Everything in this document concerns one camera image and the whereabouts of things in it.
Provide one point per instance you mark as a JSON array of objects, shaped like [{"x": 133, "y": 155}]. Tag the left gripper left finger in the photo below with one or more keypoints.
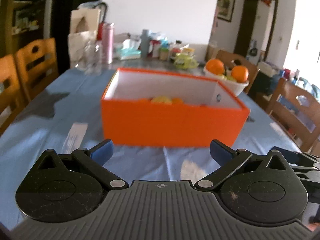
[{"x": 64, "y": 187}]

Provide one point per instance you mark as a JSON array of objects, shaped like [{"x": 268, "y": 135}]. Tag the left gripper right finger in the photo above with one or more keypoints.
[{"x": 261, "y": 189}]

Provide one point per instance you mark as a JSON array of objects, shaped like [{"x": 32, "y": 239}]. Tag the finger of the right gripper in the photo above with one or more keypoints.
[{"x": 290, "y": 156}]

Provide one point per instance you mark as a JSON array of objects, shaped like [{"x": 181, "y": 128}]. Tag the large orange table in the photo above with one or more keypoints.
[{"x": 177, "y": 101}]

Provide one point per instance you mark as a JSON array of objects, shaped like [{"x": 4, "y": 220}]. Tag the wooden chair near right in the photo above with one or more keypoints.
[{"x": 297, "y": 112}]

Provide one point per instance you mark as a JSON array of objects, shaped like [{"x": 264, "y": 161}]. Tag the wooden chair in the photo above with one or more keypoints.
[
  {"x": 297, "y": 112},
  {"x": 12, "y": 96},
  {"x": 37, "y": 66},
  {"x": 231, "y": 60}
]

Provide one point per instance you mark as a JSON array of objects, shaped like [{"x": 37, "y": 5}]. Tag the blue patterned tablecloth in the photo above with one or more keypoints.
[{"x": 67, "y": 115}]

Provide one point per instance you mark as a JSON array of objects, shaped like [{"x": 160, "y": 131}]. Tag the white perforated plastic bowl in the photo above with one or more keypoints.
[{"x": 231, "y": 83}]

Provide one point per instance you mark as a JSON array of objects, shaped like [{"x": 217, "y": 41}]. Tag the large orange right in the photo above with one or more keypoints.
[{"x": 240, "y": 74}]

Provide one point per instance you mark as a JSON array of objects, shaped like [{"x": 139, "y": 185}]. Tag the large orange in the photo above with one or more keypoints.
[
  {"x": 215, "y": 66},
  {"x": 240, "y": 74}
]

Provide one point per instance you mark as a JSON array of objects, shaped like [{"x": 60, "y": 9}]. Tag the wooden chair near left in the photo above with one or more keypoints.
[{"x": 12, "y": 96}]

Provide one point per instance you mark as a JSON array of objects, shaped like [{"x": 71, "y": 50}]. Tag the orange cardboard box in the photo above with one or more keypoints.
[{"x": 210, "y": 110}]

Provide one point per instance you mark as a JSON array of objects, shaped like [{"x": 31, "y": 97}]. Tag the wooden chair far right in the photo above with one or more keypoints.
[{"x": 231, "y": 60}]

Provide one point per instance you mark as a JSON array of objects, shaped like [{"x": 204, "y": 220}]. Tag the large orange left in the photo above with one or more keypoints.
[{"x": 215, "y": 66}]

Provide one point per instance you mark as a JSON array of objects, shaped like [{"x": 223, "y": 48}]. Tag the wooden chair far left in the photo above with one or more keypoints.
[{"x": 37, "y": 66}]

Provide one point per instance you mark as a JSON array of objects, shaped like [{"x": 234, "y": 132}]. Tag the glass jar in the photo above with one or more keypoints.
[{"x": 87, "y": 59}]

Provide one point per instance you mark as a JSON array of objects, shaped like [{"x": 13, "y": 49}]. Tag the green yellow cup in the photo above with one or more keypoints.
[{"x": 185, "y": 61}]

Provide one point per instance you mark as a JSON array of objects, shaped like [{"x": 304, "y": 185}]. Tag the tissue box teal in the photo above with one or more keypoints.
[{"x": 127, "y": 50}]

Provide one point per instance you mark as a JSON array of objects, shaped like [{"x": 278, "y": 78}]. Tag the pink thermos bottle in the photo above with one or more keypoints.
[{"x": 107, "y": 41}]

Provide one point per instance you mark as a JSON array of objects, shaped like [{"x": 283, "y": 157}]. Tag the paper shopping bag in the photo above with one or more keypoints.
[{"x": 83, "y": 29}]

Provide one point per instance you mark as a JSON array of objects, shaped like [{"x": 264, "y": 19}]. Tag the grey tall bottle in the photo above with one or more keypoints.
[{"x": 145, "y": 43}]

